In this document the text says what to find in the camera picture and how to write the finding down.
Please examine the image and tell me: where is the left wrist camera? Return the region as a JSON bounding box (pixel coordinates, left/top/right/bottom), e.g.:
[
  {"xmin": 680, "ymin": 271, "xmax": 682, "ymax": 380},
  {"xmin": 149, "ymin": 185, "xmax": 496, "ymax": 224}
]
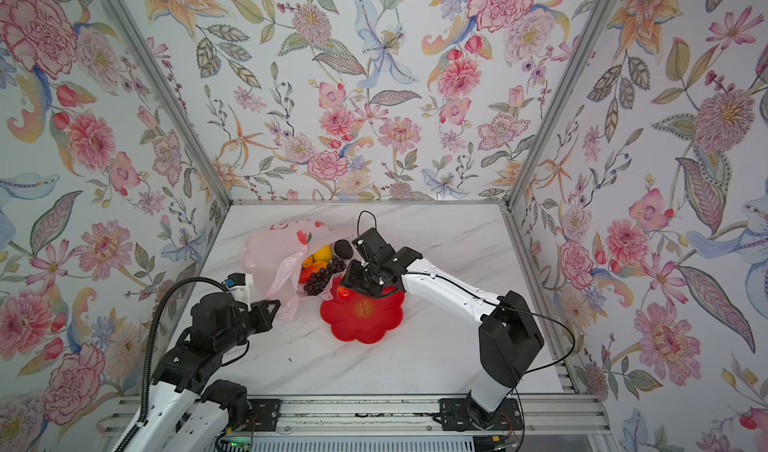
[{"xmin": 223, "ymin": 273, "xmax": 254, "ymax": 305}]

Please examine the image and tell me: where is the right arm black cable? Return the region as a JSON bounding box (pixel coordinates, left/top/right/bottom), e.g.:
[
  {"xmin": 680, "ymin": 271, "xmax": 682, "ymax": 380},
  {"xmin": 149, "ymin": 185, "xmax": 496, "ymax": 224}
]
[{"xmin": 356, "ymin": 210, "xmax": 577, "ymax": 452}]

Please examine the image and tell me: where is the large orange red mango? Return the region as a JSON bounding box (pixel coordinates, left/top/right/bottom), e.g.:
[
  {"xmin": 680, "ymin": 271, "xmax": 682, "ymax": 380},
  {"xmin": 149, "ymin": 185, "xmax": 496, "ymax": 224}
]
[{"xmin": 299, "ymin": 261, "xmax": 328, "ymax": 284}]

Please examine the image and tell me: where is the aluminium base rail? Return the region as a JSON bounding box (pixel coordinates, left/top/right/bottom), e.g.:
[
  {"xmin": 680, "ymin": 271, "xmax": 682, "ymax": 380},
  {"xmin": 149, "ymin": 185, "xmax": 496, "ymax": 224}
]
[{"xmin": 179, "ymin": 393, "xmax": 613, "ymax": 438}]

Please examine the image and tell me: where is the red flower-shaped plate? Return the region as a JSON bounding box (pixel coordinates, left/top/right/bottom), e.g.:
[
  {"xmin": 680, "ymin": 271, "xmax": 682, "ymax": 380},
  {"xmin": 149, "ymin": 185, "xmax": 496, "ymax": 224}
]
[{"xmin": 320, "ymin": 277, "xmax": 405, "ymax": 345}]

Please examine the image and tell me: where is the dark avocado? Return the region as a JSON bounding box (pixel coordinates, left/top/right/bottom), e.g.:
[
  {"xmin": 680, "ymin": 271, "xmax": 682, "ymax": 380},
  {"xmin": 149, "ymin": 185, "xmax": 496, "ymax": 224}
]
[{"xmin": 333, "ymin": 240, "xmax": 354, "ymax": 261}]

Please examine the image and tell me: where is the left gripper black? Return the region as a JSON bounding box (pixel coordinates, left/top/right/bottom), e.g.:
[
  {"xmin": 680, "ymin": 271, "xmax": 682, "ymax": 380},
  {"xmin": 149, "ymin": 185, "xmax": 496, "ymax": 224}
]
[{"xmin": 215, "ymin": 299, "xmax": 285, "ymax": 356}]

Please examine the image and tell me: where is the pink plastic bag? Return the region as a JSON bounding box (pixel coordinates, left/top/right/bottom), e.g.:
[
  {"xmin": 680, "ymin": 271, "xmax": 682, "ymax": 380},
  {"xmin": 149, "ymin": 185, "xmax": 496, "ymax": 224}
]
[{"xmin": 240, "ymin": 219, "xmax": 352, "ymax": 321}]

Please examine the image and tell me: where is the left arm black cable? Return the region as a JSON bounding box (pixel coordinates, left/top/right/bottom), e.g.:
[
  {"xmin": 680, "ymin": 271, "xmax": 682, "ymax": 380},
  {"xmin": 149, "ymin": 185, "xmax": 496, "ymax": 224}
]
[{"xmin": 113, "ymin": 276, "xmax": 232, "ymax": 452}]

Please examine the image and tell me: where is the dark purple grape bunch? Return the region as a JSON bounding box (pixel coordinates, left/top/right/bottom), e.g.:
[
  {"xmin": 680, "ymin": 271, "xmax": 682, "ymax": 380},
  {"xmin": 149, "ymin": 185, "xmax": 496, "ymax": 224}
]
[{"xmin": 299, "ymin": 258, "xmax": 347, "ymax": 296}]

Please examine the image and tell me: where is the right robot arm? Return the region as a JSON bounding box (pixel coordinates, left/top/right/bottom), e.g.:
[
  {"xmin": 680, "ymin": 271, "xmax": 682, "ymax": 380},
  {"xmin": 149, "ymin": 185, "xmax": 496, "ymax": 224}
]
[{"xmin": 341, "ymin": 228, "xmax": 545, "ymax": 430}]

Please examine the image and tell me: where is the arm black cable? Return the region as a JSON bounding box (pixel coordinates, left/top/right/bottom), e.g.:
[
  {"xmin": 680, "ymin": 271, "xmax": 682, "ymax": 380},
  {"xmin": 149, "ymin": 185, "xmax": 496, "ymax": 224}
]
[
  {"xmin": 113, "ymin": 276, "xmax": 232, "ymax": 452},
  {"xmin": 356, "ymin": 210, "xmax": 577, "ymax": 452}
]

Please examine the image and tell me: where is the yellow lemon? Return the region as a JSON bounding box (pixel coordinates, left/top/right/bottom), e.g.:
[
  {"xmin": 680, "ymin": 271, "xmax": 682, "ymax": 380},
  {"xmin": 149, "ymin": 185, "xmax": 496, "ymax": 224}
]
[{"xmin": 313, "ymin": 245, "xmax": 333, "ymax": 262}]

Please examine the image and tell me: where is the small orange red mango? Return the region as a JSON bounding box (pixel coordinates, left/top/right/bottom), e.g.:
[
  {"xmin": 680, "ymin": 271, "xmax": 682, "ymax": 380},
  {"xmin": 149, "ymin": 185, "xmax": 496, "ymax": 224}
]
[{"xmin": 336, "ymin": 287, "xmax": 355, "ymax": 302}]

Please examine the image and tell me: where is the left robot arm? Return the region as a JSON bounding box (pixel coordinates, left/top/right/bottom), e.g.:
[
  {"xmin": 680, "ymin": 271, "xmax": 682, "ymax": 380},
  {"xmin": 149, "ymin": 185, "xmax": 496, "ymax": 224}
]
[{"xmin": 114, "ymin": 292, "xmax": 280, "ymax": 451}]

